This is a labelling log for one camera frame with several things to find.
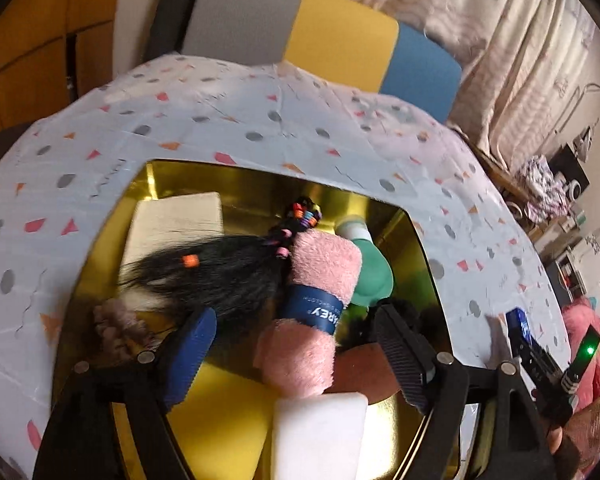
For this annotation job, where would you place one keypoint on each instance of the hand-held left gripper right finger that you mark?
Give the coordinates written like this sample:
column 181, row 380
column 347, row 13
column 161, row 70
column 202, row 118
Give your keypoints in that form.
column 402, row 360

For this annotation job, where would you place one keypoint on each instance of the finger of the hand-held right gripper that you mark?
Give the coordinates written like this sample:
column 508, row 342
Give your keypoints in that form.
column 535, row 360

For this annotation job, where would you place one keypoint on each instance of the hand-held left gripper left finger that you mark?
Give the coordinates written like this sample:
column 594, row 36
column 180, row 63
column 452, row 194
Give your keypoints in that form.
column 192, row 355

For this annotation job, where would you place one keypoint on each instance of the reddish brown ball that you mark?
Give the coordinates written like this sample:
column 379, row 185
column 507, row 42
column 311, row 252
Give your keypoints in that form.
column 365, row 370

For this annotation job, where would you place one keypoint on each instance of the blue white tissue packet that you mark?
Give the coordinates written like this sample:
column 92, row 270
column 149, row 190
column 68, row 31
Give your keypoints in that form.
column 517, row 322

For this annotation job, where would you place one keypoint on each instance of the yellow green sponge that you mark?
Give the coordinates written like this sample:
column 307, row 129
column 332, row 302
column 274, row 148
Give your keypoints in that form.
column 220, row 410

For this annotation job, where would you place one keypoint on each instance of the brown scrunchie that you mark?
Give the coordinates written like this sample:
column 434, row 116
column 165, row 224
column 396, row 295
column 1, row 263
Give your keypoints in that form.
column 117, row 327

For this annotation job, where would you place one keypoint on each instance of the black beaded hair piece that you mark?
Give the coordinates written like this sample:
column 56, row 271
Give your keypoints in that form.
column 220, row 270

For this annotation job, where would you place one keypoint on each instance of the green white toy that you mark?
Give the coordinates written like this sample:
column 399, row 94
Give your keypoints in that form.
column 375, row 275

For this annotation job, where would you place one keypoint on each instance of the white foam sponge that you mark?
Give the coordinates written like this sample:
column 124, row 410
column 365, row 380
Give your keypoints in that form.
column 315, row 435

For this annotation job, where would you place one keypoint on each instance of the pink towel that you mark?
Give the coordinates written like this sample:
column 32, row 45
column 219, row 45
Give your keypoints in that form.
column 320, row 265

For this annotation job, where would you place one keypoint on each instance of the beige sponge block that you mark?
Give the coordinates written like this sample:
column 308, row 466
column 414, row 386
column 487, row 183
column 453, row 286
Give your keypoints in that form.
column 175, row 225

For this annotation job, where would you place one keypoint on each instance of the gold tin box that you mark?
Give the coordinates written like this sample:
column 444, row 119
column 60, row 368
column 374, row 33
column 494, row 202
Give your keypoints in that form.
column 240, row 185

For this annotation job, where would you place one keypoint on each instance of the person's right hand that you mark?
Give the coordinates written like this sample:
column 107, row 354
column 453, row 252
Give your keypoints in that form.
column 560, row 442

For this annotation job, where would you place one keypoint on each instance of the person's pink clothing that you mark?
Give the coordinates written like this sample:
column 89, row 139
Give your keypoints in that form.
column 595, row 320

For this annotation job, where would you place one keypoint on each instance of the cluttered shelf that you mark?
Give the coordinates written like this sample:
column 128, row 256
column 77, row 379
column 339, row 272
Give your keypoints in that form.
column 575, row 270

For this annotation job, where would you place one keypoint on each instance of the white round appliance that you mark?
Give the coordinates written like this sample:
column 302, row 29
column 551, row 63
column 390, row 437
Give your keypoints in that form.
column 575, row 190

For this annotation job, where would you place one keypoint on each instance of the pile of clothes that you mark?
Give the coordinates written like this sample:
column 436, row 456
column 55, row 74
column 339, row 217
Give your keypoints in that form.
column 540, row 180

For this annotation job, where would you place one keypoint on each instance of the wooden side table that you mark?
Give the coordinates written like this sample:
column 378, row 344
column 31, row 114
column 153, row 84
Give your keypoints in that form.
column 500, row 175

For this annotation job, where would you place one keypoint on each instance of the patterned plastic tablecloth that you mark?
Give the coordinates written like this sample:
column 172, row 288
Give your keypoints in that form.
column 180, row 110

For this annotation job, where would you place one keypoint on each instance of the beige patterned curtain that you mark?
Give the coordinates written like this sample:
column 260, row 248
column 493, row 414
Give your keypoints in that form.
column 520, row 35

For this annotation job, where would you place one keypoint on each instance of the grey yellow blue chair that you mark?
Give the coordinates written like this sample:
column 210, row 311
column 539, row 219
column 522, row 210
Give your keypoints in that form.
column 340, row 35

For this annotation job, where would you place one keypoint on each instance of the black rolled mat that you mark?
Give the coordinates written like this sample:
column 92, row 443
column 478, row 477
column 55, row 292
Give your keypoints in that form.
column 172, row 20

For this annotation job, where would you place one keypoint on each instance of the wooden cabinet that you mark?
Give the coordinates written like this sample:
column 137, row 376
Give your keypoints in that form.
column 30, row 60

